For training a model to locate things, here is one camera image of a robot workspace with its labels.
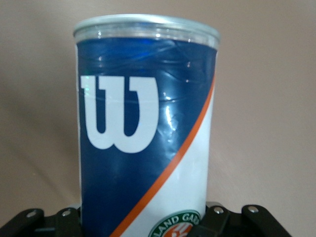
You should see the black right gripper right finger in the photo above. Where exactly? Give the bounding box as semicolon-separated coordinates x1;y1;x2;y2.
197;200;294;237

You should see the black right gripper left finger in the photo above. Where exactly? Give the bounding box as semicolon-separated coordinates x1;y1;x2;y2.
0;207;83;237

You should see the blue white tennis ball can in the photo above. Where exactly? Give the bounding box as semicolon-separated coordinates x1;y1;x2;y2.
73;15;221;237

